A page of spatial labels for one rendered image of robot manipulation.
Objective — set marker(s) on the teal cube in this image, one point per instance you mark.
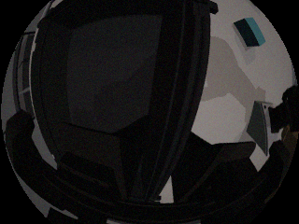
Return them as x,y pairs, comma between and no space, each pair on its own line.
249,30

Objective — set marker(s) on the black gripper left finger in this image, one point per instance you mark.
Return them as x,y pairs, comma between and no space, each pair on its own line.
121,150

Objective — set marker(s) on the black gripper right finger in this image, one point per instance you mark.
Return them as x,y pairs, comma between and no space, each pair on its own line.
197,161

